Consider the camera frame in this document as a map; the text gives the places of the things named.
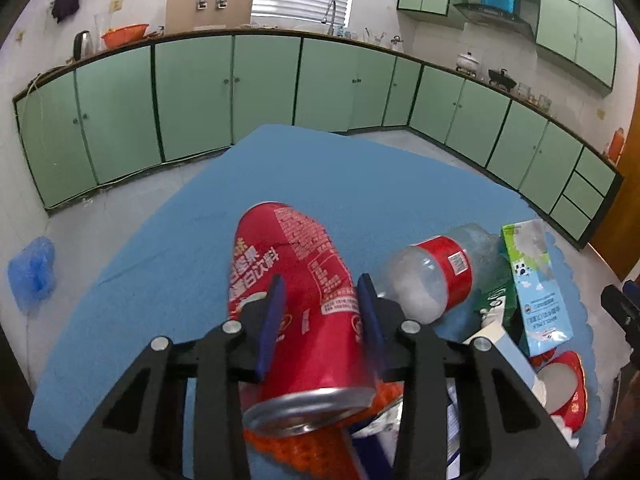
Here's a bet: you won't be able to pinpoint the row of glass jars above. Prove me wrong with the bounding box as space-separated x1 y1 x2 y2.
517 82 553 111

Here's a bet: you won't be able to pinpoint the light blue milk carton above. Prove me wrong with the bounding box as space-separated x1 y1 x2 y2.
501 219 575 358

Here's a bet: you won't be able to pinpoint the green wall cabinets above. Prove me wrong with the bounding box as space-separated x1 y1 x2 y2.
397 0 618 92

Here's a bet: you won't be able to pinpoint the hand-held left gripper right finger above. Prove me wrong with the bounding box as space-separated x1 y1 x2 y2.
356 273 586 480

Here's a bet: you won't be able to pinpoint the blue plastic bag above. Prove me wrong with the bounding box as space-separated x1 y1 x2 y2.
7 236 56 316

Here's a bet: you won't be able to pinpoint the steel electric kettle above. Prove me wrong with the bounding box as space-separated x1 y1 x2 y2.
73 30 96 61

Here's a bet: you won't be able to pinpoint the wooden door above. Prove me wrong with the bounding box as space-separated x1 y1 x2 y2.
582 95 640 281

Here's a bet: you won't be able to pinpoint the red drink can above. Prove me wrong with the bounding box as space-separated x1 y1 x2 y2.
227 202 379 438

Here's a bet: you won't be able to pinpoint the white and blue wrapper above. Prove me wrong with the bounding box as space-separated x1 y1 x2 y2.
350 380 463 480

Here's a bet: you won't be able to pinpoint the wooden cutting board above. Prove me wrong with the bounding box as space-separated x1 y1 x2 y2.
165 0 257 33

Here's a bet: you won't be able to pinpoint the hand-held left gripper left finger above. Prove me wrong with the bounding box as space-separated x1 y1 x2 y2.
59 275 287 480

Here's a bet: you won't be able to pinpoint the green base cabinets with drawers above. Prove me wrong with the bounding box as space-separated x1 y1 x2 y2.
410 60 625 251

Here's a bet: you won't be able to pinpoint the red paper cup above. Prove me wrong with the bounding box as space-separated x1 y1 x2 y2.
532 350 590 433

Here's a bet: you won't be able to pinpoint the blue tablecloth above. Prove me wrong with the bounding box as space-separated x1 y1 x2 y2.
28 125 608 480

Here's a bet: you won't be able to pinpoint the clear glass pitcher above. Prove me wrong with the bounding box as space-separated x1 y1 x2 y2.
93 12 112 51

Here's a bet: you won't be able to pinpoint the green drink carton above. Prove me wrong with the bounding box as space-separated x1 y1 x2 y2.
472 282 523 341

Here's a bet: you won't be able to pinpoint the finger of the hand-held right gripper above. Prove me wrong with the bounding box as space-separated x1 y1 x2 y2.
600 281 640 361

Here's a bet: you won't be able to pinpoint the clear bottle with red label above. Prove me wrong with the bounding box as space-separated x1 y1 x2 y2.
378 223 511 325

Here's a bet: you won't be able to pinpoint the orange mesh bag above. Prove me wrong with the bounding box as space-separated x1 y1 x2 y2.
243 382 403 480

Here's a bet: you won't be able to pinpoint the range hood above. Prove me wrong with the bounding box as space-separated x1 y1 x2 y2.
452 2 533 38

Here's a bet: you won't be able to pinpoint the white paper box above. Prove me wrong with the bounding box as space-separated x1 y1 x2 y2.
462 321 541 406

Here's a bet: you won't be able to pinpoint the black wok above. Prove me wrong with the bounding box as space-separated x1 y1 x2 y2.
487 67 516 91

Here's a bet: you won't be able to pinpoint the orange plastic basin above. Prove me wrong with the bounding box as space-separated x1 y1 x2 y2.
100 23 150 50

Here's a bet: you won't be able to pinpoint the dark hanging cloth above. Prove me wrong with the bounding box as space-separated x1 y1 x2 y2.
51 0 82 24

